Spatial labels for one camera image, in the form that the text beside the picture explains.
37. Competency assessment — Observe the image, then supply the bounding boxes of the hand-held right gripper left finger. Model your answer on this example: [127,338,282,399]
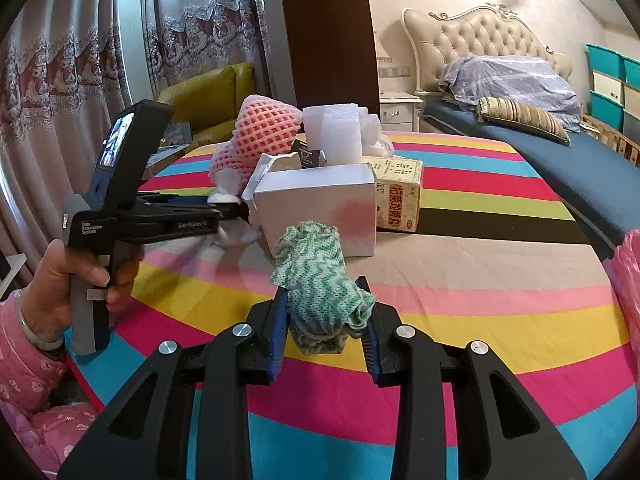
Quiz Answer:
[57,287,291,480]

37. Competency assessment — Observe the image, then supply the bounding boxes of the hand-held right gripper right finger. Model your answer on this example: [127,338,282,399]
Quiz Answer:
[354,276,587,480]

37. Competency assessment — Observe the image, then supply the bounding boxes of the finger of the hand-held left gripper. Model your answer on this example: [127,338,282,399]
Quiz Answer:
[132,193,224,211]
[214,201,252,224]

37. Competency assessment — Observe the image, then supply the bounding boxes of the green white zigzag cloth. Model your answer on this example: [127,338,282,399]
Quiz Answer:
[271,220,377,356]

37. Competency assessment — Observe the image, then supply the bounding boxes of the white cardboard box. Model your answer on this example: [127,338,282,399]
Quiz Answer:
[252,162,377,259]

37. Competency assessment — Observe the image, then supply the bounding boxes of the pink foam fruit net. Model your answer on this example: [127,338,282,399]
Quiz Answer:
[209,95,304,196]

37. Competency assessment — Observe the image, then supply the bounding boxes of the white foam block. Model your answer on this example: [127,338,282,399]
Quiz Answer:
[302,105,362,155]
[322,111,364,166]

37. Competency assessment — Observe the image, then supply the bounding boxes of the yellow medicine box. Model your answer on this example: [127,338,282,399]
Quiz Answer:
[362,156,425,233]

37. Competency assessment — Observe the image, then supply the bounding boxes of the pink-lined trash bin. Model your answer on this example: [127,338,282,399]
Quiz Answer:
[602,230,640,397]

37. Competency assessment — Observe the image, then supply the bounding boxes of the person's left hand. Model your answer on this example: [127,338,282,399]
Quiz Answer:
[20,238,144,344]

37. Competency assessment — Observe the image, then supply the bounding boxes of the small black box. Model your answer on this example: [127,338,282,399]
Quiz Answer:
[292,140,329,169]

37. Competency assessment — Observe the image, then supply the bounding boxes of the yellow leather armchair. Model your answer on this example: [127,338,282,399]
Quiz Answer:
[155,62,256,147]

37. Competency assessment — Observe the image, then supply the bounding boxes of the rainbow striped tablecloth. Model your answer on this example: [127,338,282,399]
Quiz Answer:
[65,132,629,480]

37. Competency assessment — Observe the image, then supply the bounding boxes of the pale jade bangle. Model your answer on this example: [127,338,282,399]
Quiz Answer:
[14,290,66,352]

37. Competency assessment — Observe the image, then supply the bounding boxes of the grey lace-trimmed curtain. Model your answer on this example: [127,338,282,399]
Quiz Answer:
[142,0,277,107]
[0,0,127,281]

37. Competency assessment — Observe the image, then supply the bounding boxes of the white foam wrap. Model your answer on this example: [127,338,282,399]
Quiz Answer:
[360,114,396,159]

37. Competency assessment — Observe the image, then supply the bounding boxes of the white nightstand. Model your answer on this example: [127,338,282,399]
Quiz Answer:
[377,91,426,134]

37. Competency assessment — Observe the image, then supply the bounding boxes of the bed with blue sheet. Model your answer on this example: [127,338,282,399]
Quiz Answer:
[420,97,640,257]

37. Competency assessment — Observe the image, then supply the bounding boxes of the brown striped pillow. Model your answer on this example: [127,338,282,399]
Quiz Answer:
[477,96,572,147]

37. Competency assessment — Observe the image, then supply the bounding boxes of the blue striped duvet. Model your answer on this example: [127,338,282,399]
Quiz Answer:
[439,55,584,134]

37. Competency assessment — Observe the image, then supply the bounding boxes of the cream tufted headboard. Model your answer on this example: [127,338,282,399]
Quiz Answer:
[402,2,574,97]

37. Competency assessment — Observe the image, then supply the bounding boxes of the teal storage box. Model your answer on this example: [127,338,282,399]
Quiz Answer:
[620,55,640,87]
[586,44,626,82]
[589,91,626,132]

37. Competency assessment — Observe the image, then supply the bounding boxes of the cream storage box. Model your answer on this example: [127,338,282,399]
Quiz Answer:
[591,70,626,107]

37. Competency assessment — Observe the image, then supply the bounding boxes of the dark wooden door frame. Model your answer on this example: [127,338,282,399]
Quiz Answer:
[277,0,382,116]

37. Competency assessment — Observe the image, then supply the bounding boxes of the wall switch panel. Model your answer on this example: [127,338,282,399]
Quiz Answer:
[377,55,409,79]

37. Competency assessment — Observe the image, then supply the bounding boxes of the wooden crib rail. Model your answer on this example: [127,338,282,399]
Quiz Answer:
[580,114,640,169]

